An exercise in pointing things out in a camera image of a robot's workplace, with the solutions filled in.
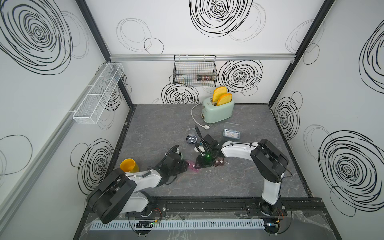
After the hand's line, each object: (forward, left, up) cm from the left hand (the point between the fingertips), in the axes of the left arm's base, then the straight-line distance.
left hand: (189, 165), depth 87 cm
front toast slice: (+37, -22, +20) cm, 47 cm away
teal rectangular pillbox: (+23, -28, +1) cm, 37 cm away
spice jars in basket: (+43, -8, +32) cm, 54 cm away
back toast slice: (+43, -18, +21) cm, 51 cm away
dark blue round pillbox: (+18, -1, 0) cm, 18 cm away
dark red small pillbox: (+3, -18, +1) cm, 18 cm away
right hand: (-2, -5, 0) cm, 5 cm away
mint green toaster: (+33, -14, +10) cm, 37 cm away
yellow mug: (-3, +33, +4) cm, 34 cm away
